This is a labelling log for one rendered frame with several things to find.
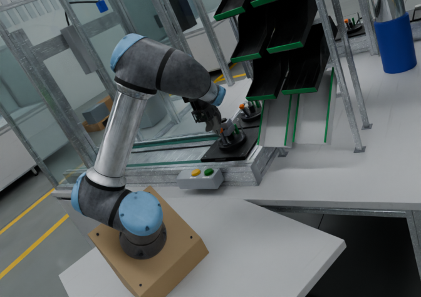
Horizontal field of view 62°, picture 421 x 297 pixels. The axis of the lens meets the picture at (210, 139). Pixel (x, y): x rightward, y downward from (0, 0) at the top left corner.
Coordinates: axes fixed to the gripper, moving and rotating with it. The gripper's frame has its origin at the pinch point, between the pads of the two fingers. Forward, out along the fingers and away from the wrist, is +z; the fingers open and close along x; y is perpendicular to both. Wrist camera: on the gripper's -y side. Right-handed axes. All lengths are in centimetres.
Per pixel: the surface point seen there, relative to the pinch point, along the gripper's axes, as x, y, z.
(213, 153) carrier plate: -6.9, 1.4, 10.3
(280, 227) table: 35, 33, 22
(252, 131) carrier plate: 6.6, -14.9, 10.3
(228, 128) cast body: 2.2, -4.7, 2.1
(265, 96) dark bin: 29.1, 3.1, -13.1
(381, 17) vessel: 57, -80, -9
